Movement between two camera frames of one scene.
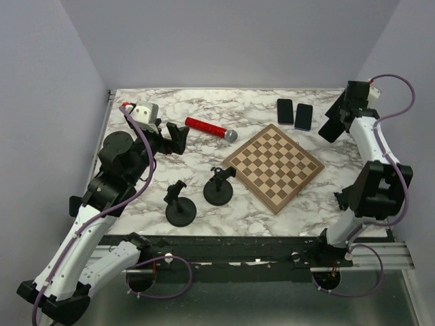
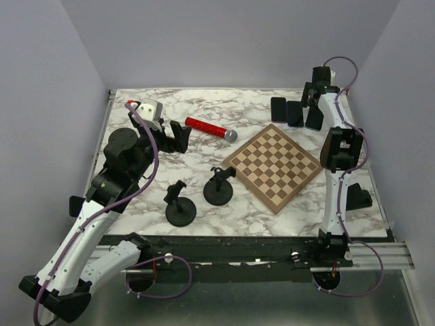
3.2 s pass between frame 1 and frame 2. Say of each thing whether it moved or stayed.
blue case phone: moved
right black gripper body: moved
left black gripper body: stayed
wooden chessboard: stayed
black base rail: stayed
